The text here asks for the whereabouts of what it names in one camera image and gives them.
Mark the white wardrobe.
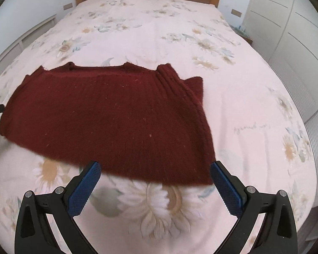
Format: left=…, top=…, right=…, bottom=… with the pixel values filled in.
left=241, top=0, right=318, bottom=106

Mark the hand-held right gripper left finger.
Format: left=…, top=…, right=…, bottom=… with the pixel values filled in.
left=14, top=161, right=102, bottom=254

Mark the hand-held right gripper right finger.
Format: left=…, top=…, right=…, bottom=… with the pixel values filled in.
left=210, top=160, right=299, bottom=254

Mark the wooden nightstand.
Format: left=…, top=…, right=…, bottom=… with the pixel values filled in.
left=231, top=25, right=254, bottom=46

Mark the dark red knit sweater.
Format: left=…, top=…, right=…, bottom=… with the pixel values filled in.
left=0, top=61, right=217, bottom=186

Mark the pink floral bedspread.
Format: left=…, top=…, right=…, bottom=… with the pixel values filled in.
left=0, top=0, right=318, bottom=254

